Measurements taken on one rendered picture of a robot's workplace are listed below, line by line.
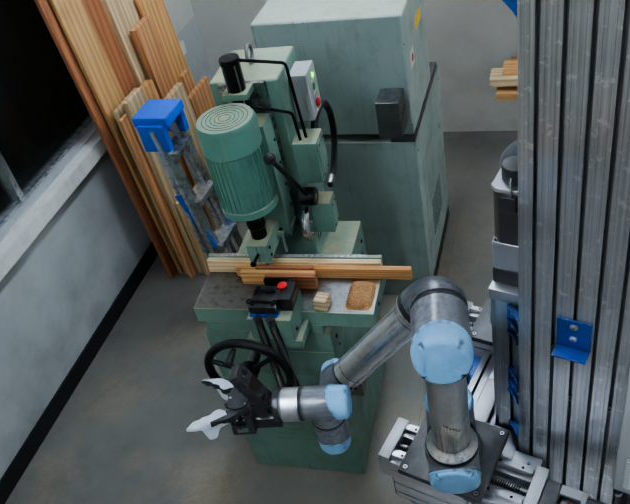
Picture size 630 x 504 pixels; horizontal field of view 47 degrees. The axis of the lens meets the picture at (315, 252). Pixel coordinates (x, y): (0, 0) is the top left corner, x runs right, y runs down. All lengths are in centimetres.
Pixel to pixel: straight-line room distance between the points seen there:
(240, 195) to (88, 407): 172
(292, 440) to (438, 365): 152
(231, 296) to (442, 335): 115
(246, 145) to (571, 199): 96
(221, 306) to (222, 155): 56
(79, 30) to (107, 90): 29
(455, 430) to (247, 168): 94
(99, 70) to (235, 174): 156
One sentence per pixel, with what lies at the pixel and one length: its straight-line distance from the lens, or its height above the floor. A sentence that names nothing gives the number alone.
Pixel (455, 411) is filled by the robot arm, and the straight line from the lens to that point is 157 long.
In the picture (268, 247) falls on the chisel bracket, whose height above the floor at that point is 105.
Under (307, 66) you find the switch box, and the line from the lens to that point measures 232.
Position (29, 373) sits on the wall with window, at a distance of 343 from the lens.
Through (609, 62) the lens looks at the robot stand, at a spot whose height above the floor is 188.
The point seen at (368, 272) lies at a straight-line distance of 232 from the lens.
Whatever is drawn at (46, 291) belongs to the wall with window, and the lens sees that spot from 346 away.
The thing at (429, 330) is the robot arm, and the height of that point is 146.
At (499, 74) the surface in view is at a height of 61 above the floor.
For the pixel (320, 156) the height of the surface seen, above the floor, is 124.
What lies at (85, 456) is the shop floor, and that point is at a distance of 340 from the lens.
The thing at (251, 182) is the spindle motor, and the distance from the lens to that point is 211.
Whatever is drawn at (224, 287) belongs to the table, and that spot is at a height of 90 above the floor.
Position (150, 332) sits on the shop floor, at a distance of 376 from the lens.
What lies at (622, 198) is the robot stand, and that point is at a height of 162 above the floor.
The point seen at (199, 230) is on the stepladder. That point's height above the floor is 62.
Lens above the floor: 248
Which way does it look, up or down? 40 degrees down
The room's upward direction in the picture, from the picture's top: 14 degrees counter-clockwise
